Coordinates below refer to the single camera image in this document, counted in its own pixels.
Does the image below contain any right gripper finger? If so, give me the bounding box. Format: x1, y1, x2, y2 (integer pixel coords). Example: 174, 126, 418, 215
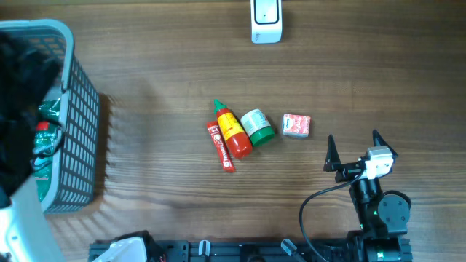
323, 135, 341, 172
372, 130, 398, 158

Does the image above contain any pink tissue pack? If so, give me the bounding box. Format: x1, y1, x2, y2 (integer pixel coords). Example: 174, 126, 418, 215
282, 114, 312, 138

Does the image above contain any white jar green lid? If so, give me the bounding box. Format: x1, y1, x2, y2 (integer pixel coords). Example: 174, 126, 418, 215
240, 108, 275, 146

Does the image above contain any red sauce bottle green cap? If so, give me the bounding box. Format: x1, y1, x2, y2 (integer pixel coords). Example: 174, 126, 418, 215
214, 99, 253, 159

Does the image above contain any red tube package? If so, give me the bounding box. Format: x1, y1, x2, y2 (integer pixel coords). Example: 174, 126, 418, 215
206, 122, 236, 172

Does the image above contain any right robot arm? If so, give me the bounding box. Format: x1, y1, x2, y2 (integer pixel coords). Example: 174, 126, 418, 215
323, 130, 411, 239

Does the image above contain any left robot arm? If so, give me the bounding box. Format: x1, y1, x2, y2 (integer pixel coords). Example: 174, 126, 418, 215
1, 33, 65, 261

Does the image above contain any white barcode scanner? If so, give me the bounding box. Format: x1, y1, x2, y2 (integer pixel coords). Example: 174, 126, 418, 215
250, 0, 283, 44

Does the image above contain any grey black plastic basket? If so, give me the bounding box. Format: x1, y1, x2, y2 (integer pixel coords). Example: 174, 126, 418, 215
1, 19, 100, 213

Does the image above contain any green glove package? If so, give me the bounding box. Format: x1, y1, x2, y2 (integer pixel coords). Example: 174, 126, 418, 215
32, 98, 61, 201

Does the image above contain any right camera cable black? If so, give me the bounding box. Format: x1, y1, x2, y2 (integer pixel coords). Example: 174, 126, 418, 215
299, 175, 361, 261

